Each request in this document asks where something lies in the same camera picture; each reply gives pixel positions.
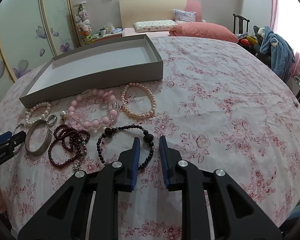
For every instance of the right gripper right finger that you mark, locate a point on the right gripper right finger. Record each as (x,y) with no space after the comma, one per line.
(214,206)

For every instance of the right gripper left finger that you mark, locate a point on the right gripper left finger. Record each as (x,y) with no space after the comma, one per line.
(86,205)

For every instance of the thin silver hoop bangle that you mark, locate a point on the thin silver hoop bangle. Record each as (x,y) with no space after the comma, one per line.
(20,130)

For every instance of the pearl earring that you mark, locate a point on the pearl earring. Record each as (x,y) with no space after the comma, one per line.
(63,116)

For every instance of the floral pink bedsheet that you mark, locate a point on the floral pink bedsheet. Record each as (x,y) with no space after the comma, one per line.
(218,105)

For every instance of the floral wardrobe doors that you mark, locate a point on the floral wardrobe doors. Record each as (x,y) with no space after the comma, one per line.
(31,33)

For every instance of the plush toy tower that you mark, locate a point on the plush toy tower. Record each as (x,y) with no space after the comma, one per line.
(82,24)

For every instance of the white mug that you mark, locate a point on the white mug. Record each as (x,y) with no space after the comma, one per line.
(102,32)

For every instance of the grey cardboard tray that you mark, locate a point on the grey cardboard tray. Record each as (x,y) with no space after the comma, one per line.
(100,65)

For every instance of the pink bedside table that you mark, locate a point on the pink bedside table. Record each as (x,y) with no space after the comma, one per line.
(99,37)

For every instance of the blue bathrobe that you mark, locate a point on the blue bathrobe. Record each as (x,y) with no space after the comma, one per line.
(282,55)

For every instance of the pink bed mattress sheet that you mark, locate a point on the pink bed mattress sheet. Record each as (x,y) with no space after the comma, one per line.
(132,32)

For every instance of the salmon folded duvet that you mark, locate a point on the salmon folded duvet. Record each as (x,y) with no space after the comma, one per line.
(203,30)

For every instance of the beige bed headboard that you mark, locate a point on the beige bed headboard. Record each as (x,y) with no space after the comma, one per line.
(132,11)

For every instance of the floral white pillow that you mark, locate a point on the floral white pillow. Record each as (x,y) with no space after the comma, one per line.
(151,26)

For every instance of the dark wooden chair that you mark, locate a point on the dark wooden chair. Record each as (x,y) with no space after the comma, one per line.
(240,25)

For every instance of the blue patterned pillow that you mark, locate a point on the blue patterned pillow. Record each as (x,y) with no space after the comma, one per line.
(184,16)

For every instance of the pink curtain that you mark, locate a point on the pink curtain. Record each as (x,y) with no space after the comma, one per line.
(285,21)

